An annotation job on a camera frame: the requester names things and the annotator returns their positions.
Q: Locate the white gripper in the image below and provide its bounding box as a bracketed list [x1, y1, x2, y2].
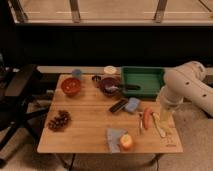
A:
[160, 106, 173, 130]

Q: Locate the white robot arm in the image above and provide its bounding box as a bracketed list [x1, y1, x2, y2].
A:
[158, 61, 213, 131]

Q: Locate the dark purple bowl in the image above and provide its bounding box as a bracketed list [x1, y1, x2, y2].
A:
[99, 77, 120, 97]

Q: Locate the red bowl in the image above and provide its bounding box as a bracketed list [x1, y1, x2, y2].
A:
[61, 77, 81, 97]

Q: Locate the orange carrot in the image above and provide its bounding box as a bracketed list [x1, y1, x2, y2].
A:
[143, 107, 153, 129]

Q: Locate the silver fork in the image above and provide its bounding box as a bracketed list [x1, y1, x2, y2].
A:
[139, 112, 143, 134]

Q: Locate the blue sponge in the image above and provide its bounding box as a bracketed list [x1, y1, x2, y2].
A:
[124, 97, 140, 113]

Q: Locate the green plastic tray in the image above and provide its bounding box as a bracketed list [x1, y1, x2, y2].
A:
[121, 66, 164, 99]

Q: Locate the red yellow apple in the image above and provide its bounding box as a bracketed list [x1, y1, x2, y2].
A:
[120, 134, 133, 150]

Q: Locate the blue cloth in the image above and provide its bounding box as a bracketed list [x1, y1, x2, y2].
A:
[107, 128, 127, 153]

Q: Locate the white lidded container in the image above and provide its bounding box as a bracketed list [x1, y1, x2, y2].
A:
[104, 65, 117, 77]

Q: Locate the small dark metal cup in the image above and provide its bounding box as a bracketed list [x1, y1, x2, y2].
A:
[92, 75, 101, 82]

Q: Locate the wooden folding table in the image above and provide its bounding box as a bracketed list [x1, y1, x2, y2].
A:
[37, 74, 183, 153]

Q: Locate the small blue cup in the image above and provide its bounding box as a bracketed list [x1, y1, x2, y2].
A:
[72, 69, 82, 79]

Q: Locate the bunch of dark grapes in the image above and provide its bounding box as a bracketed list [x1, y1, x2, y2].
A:
[47, 110, 71, 132]

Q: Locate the black office chair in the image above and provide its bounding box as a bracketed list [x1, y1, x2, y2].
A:
[0, 53, 51, 168]

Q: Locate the black handled spoon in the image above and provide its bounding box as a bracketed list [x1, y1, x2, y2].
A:
[106, 84, 141, 92]

